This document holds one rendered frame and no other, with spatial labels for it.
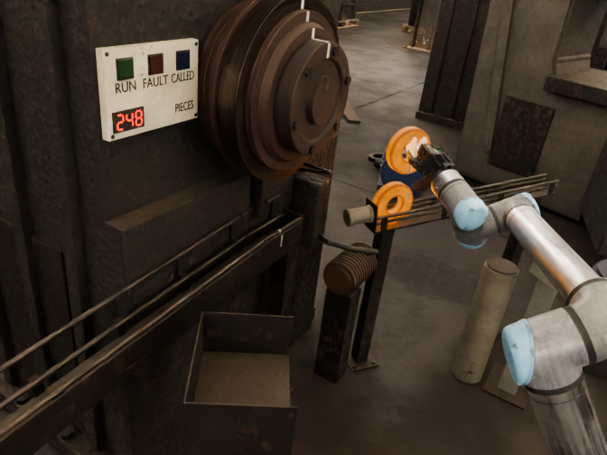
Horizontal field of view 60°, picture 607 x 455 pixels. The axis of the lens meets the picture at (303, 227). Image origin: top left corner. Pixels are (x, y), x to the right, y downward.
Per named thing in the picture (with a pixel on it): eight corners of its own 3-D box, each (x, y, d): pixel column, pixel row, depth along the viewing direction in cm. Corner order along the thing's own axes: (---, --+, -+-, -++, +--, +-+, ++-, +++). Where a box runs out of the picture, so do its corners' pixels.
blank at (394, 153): (387, 129, 163) (393, 132, 161) (427, 122, 169) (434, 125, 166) (383, 174, 171) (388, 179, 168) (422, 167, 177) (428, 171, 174)
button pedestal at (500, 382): (480, 394, 202) (528, 258, 173) (495, 360, 221) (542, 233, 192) (522, 414, 195) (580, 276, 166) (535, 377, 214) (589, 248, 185)
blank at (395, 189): (379, 229, 185) (385, 234, 183) (364, 199, 175) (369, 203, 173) (413, 202, 187) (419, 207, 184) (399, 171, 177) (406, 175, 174)
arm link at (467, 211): (462, 238, 147) (457, 218, 140) (440, 208, 155) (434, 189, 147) (492, 221, 146) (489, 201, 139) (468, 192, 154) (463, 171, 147)
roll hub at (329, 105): (269, 162, 128) (279, 43, 115) (327, 137, 149) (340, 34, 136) (288, 169, 125) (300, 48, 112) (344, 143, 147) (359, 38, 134)
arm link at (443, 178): (458, 200, 155) (431, 202, 152) (449, 190, 158) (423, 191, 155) (471, 177, 149) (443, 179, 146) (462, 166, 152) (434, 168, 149)
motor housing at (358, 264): (305, 376, 201) (322, 257, 176) (333, 345, 218) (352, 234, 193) (334, 391, 196) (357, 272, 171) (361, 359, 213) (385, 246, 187)
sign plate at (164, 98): (102, 139, 107) (95, 47, 98) (191, 116, 127) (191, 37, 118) (109, 142, 106) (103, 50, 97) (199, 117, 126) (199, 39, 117)
